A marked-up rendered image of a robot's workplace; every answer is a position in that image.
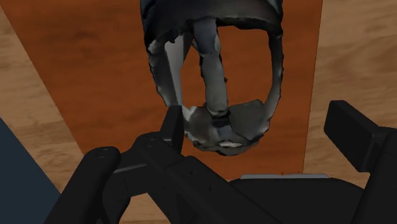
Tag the reddish brown wooden table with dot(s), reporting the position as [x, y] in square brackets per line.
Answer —
[102, 77]

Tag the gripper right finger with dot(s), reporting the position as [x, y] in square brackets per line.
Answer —
[372, 149]

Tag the dark grey looped metal object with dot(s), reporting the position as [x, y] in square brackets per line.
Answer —
[214, 83]

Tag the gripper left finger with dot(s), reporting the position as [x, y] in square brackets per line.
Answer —
[161, 173]

